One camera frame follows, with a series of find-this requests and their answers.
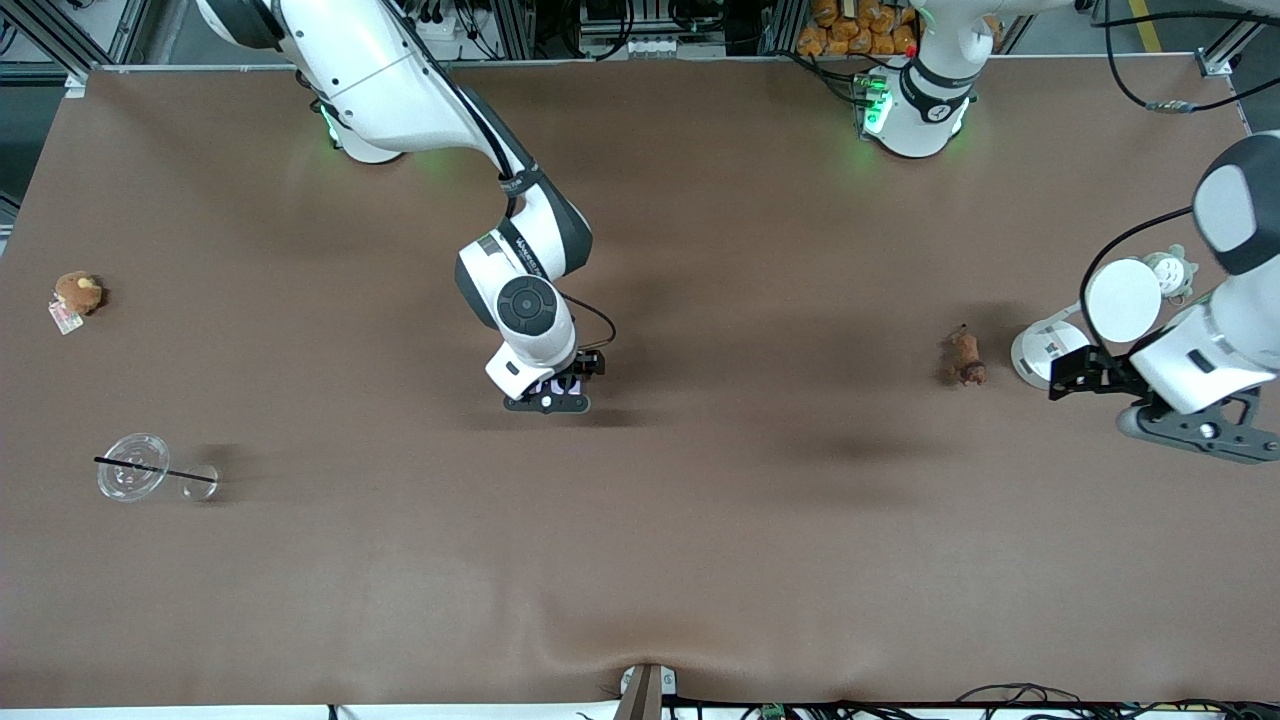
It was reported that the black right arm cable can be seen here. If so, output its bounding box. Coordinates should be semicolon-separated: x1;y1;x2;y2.
380;0;618;353

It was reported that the pile of orange plush toys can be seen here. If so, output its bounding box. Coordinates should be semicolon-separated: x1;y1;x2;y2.
797;0;921;58

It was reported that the aluminium camera post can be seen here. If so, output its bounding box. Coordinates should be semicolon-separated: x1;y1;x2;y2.
613;663;678;720

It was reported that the black drinking straw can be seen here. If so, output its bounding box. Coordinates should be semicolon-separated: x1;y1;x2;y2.
94;456;218;485

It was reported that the white round desk lamp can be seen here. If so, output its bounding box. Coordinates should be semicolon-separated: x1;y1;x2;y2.
1010;258;1164;391

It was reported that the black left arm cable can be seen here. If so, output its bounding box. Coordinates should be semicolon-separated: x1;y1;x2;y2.
1080;0;1280;323

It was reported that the black floor cable bundle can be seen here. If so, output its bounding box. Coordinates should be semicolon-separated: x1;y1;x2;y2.
660;683;1280;720

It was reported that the white terminal block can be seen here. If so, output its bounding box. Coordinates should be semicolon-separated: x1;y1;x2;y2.
580;33;683;59

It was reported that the clear plastic cup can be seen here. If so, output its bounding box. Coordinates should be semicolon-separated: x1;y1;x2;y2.
96;432;221;504

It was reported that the brown plush toy with tag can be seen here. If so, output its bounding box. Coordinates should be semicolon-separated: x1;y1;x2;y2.
48;270;106;336

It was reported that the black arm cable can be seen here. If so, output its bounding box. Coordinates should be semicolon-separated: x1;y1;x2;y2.
380;0;618;353
1080;0;1280;323

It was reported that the small grey white plush toy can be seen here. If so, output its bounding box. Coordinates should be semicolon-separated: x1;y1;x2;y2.
1143;245;1199;306

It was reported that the brown lion statue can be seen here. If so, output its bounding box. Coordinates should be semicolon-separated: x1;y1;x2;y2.
945;323;989;388

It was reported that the aluminium frame profile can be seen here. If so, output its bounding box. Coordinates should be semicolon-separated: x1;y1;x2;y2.
1195;15;1280;77
0;0;151;81

